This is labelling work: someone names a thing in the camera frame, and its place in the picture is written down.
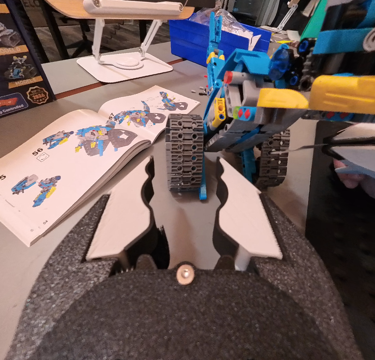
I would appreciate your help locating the clear plastic parts bags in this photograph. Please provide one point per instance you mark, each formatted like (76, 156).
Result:
(234, 23)

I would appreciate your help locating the tilted wooden board stand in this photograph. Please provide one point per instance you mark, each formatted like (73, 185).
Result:
(288, 11)

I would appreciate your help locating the blue grey building-block toy robot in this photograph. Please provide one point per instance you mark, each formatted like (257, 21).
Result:
(184, 149)

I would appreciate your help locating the blue storage bin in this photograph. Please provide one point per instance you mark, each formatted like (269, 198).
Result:
(190, 41)

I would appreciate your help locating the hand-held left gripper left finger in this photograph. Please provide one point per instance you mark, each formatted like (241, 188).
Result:
(120, 219)

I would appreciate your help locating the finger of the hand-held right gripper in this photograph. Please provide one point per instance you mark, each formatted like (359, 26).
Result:
(357, 133)
(357, 159)

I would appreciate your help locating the dark blue robot kit box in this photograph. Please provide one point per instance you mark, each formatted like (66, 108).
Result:
(20, 82)

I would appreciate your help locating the green padded panel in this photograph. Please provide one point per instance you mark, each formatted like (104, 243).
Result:
(315, 17)

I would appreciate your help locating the white instruction booklet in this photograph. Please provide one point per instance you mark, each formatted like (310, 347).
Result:
(73, 161)

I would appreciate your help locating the person's right hand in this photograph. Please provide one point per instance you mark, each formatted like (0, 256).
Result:
(350, 178)

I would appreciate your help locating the pile of loose building bricks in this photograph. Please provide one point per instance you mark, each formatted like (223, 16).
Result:
(200, 90)

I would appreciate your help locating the grey desk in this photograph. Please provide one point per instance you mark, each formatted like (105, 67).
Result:
(181, 79)

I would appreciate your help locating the wooden table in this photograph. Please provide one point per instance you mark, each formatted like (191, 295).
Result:
(58, 5)

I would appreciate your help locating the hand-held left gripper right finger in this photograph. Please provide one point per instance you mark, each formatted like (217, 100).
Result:
(249, 219)

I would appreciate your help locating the black perforated board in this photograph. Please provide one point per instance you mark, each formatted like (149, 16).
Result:
(328, 225)

